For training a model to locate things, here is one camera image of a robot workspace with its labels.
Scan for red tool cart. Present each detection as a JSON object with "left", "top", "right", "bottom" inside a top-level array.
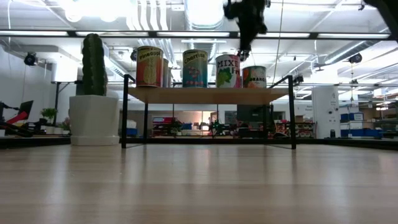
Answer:
[{"left": 151, "top": 116, "right": 175, "bottom": 137}]

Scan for blue storage bins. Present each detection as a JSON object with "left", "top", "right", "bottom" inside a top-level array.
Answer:
[{"left": 340, "top": 111, "right": 381, "bottom": 138}]

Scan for black aluminium rig frame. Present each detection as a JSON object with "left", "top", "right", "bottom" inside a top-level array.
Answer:
[{"left": 0, "top": 135, "right": 398, "bottom": 151}]

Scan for green cactus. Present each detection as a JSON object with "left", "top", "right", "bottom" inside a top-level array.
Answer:
[{"left": 81, "top": 33, "right": 108, "bottom": 96}]

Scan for small green potted plant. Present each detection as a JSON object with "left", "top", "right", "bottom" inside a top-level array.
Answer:
[
  {"left": 40, "top": 107, "right": 59, "bottom": 135},
  {"left": 60, "top": 117, "right": 72, "bottom": 135}
]

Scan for wooden shelf with black legs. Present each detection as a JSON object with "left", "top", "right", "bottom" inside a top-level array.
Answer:
[{"left": 121, "top": 73, "right": 296, "bottom": 150}]

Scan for orange label tin can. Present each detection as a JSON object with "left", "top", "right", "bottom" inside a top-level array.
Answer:
[{"left": 242, "top": 65, "right": 267, "bottom": 89}]

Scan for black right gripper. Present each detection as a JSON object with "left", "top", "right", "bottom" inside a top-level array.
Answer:
[{"left": 222, "top": 0, "right": 269, "bottom": 51}]

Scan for red and black background robot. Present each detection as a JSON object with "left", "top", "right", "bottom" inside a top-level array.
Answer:
[{"left": 0, "top": 99, "right": 35, "bottom": 138}]

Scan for cherries label tin can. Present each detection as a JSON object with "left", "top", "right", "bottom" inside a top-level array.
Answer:
[{"left": 182, "top": 49, "right": 208, "bottom": 88}]

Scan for pineapple label tin can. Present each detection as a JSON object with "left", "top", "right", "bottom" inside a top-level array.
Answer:
[{"left": 136, "top": 45, "right": 164, "bottom": 88}]

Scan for black overhead crossbar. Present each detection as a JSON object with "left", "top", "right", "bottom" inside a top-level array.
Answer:
[{"left": 0, "top": 29, "right": 398, "bottom": 41}]

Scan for mixed fruit label tin can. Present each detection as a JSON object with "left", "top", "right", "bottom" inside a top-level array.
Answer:
[{"left": 215, "top": 54, "right": 242, "bottom": 89}]

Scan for labelled tin can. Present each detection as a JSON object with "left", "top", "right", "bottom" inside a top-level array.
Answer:
[{"left": 162, "top": 58, "right": 169, "bottom": 88}]

